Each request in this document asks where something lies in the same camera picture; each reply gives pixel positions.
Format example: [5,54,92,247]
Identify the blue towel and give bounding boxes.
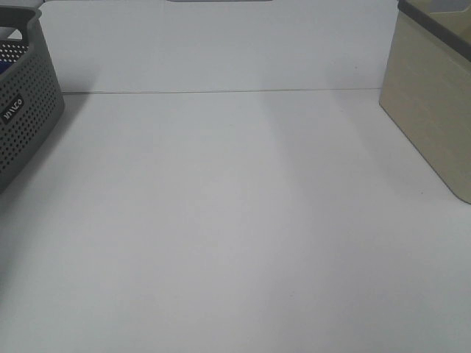
[0,57,14,74]

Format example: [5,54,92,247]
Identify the beige storage box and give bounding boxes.
[379,1,470,203]

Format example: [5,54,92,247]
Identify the grey perforated plastic basket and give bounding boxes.
[1,6,65,190]

